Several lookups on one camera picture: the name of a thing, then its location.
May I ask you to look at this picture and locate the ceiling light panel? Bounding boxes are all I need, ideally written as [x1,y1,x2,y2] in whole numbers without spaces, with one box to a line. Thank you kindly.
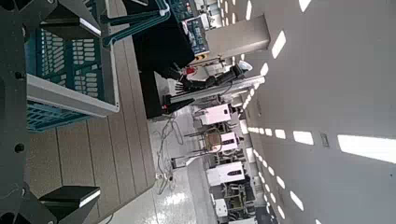
[292,130,315,147]
[337,133,396,165]
[271,29,287,60]

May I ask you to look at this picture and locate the blue plastic crate with print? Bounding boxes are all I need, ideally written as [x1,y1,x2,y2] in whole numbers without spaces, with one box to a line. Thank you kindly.
[183,15,210,58]

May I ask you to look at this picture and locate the black table cloth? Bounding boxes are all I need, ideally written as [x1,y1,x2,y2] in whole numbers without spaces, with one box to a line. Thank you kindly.
[122,0,196,82]

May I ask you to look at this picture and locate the blue plastic crate grey rim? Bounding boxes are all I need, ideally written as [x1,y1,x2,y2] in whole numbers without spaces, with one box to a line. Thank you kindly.
[24,0,172,133]

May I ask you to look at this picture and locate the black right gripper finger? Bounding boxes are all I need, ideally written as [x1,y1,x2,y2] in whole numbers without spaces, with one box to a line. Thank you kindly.
[39,0,102,40]
[38,186,101,224]

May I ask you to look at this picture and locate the white station cabinet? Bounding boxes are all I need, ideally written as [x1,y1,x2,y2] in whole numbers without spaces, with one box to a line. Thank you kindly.
[206,161,246,188]
[199,104,233,126]
[214,132,240,154]

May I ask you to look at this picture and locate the grey cable bundle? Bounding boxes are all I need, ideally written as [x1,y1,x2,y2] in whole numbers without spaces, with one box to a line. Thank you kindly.
[154,113,185,196]

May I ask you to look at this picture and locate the wicker chair black frame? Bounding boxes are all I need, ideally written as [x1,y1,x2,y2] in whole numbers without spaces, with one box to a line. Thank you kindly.
[184,126,224,156]

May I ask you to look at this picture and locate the grey floor device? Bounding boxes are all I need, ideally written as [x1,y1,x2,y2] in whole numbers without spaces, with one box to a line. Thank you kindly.
[170,156,191,170]

